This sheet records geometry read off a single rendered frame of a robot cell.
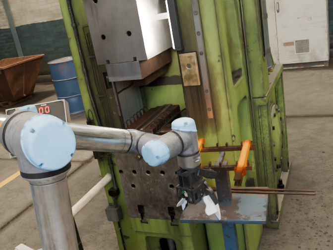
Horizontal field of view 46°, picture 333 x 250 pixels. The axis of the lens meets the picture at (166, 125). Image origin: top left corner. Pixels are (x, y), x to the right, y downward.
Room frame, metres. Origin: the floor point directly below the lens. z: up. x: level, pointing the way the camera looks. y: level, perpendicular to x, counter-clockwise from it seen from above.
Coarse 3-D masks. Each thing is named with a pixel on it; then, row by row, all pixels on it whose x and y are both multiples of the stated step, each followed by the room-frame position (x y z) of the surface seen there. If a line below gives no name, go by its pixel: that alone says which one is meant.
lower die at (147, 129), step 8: (168, 104) 2.37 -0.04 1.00; (152, 112) 2.30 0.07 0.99; (168, 112) 2.23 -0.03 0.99; (176, 112) 2.29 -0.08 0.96; (136, 120) 2.23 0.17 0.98; (144, 120) 2.17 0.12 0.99; (152, 120) 2.11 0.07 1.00; (160, 120) 2.11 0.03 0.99; (128, 128) 2.10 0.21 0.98; (136, 128) 2.01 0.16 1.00; (144, 128) 1.99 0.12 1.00; (152, 128) 1.99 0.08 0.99
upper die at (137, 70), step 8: (160, 56) 2.21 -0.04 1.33; (168, 56) 2.32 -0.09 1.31; (112, 64) 2.04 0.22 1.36; (120, 64) 2.02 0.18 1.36; (128, 64) 2.00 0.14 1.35; (136, 64) 1.98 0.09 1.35; (144, 64) 2.02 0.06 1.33; (152, 64) 2.10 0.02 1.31; (160, 64) 2.19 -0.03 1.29; (112, 72) 2.04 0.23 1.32; (120, 72) 2.02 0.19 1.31; (128, 72) 2.00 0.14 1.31; (136, 72) 1.98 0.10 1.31; (144, 72) 2.00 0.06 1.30; (152, 72) 2.09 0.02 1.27; (112, 80) 2.05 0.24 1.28; (120, 80) 2.03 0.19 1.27
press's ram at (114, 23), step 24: (96, 0) 2.05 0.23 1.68; (120, 0) 1.99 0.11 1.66; (144, 0) 2.03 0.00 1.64; (96, 24) 2.06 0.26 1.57; (120, 24) 2.00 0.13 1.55; (144, 24) 1.98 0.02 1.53; (168, 24) 2.26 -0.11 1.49; (96, 48) 2.07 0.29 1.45; (120, 48) 2.01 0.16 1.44; (144, 48) 1.95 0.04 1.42; (168, 48) 2.21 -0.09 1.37
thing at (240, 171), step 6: (246, 144) 1.70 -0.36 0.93; (246, 150) 1.63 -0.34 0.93; (240, 156) 1.58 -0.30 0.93; (246, 156) 1.57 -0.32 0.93; (240, 162) 1.52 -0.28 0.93; (234, 168) 1.46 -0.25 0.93; (240, 168) 1.45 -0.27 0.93; (240, 174) 1.41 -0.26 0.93; (234, 180) 1.37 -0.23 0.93; (240, 180) 1.37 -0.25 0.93
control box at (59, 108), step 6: (48, 102) 2.16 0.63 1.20; (54, 102) 2.16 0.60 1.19; (60, 102) 2.16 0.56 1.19; (66, 102) 2.19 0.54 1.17; (18, 108) 2.16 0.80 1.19; (36, 108) 2.15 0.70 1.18; (54, 108) 2.14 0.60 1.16; (60, 108) 2.14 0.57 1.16; (66, 108) 2.16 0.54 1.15; (6, 114) 2.15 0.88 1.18; (48, 114) 2.13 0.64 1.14; (54, 114) 2.13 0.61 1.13; (60, 114) 2.12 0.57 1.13; (66, 114) 2.13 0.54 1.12; (66, 120) 2.10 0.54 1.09; (12, 156) 2.03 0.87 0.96
